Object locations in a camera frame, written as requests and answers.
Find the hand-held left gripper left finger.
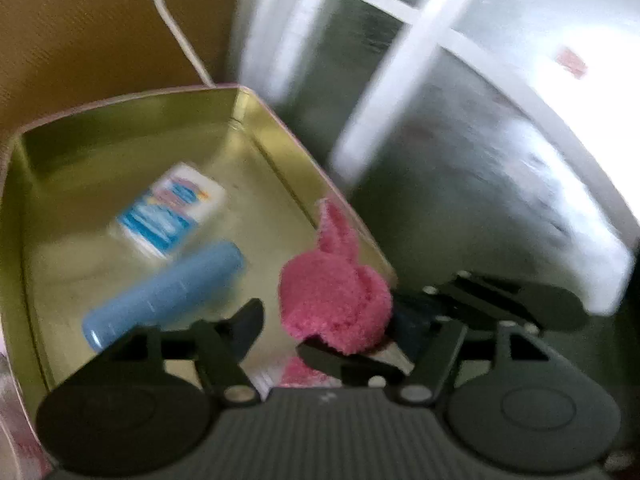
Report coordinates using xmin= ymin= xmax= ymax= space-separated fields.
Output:
xmin=127 ymin=297 xmax=266 ymax=408

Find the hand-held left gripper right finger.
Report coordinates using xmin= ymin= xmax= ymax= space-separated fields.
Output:
xmin=295 ymin=320 xmax=557 ymax=406

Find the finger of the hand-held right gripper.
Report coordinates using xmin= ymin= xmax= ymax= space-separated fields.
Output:
xmin=393 ymin=270 xmax=588 ymax=357

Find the white blue-print tissue pack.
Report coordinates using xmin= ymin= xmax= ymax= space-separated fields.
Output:
xmin=109 ymin=161 xmax=228 ymax=261

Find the white cable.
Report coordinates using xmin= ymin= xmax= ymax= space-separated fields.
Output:
xmin=141 ymin=0 xmax=213 ymax=86

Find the pink fluffy toy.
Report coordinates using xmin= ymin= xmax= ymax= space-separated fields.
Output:
xmin=277 ymin=199 xmax=393 ymax=356

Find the white framed glass door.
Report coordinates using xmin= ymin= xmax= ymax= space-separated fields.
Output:
xmin=230 ymin=0 xmax=640 ymax=316

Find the red sticker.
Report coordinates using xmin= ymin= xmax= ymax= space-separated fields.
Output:
xmin=556 ymin=47 xmax=588 ymax=80

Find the brown board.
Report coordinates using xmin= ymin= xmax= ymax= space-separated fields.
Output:
xmin=0 ymin=0 xmax=241 ymax=133

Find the light blue cylinder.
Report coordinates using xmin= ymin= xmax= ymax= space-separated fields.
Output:
xmin=81 ymin=241 xmax=245 ymax=352

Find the pink tin box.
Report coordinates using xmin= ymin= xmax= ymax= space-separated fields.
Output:
xmin=0 ymin=84 xmax=401 ymax=411

